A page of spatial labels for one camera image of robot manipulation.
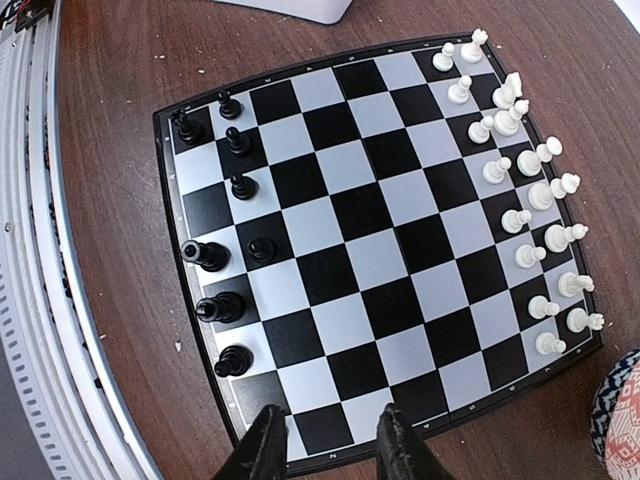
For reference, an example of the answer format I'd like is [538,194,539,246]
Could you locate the black pawn on board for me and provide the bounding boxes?
[230,172,258,201]
[225,127,252,156]
[247,237,276,264]

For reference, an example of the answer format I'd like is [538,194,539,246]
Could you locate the black pawn left board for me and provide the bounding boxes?
[217,90,243,120]

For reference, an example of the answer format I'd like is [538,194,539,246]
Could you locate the black chess piece king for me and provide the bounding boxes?
[196,292,246,324]

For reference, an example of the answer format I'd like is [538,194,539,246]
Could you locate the black chess piece on board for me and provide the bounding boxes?
[180,240,230,272]

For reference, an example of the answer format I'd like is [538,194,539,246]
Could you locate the red patterned small dish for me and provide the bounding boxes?
[590,349,639,479]

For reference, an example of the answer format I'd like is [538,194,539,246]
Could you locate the white chess pieces row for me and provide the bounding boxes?
[430,27,606,357]

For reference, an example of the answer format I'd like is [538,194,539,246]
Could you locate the black white chess board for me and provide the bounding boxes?
[153,36,602,477]

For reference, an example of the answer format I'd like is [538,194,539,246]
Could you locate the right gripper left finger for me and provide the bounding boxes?
[213,404,288,480]

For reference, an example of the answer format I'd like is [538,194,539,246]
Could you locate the black rook board corner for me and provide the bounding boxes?
[171,110,203,145]

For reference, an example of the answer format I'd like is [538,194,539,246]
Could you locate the white plastic tray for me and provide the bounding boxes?
[222,0,352,25]

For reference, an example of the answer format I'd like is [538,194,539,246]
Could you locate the black bishop on board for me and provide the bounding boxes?
[214,344,254,378]

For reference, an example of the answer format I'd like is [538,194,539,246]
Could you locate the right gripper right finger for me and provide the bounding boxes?
[376,403,450,480]

